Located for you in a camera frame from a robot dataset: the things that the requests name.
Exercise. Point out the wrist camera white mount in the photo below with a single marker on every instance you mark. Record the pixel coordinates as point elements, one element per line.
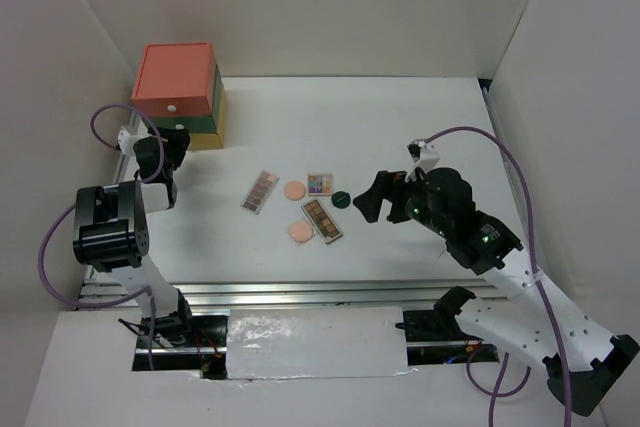
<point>424,157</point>
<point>126,141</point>

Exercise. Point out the long pink-brown eyeshadow palette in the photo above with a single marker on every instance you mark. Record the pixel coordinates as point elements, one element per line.
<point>259,192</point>

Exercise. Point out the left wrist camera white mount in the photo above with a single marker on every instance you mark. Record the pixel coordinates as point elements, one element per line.
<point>126,141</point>

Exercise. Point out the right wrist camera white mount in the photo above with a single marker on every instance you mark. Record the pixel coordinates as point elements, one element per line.
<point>424,157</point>

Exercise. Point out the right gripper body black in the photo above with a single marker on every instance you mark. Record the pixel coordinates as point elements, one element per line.
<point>403,192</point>

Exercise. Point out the aluminium table rail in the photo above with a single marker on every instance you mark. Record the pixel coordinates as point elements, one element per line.
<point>203,297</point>

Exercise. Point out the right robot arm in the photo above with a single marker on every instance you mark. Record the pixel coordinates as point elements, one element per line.
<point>580,359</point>

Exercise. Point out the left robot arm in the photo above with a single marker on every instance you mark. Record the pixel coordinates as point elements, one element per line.
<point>111,232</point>

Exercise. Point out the bare peach makeup puff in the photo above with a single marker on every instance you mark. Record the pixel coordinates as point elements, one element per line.
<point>294,190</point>

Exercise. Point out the brown eyeshadow palette silver case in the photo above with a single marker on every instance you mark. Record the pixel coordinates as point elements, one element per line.
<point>321,221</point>

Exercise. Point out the colourful square eyeshadow palette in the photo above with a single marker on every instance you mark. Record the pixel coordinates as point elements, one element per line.
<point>320,184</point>

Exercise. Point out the white foil-edged cover panel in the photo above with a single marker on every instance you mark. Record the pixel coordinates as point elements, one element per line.
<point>328,342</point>

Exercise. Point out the green drawer box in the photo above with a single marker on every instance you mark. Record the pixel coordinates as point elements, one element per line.
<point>184,122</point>

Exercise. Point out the coral top drawer box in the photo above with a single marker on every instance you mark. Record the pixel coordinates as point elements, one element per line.
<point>175,80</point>

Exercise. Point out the dark green round compact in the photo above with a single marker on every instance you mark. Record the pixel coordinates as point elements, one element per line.
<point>341,200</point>

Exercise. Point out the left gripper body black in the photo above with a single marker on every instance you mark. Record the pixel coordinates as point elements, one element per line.
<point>174,151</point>

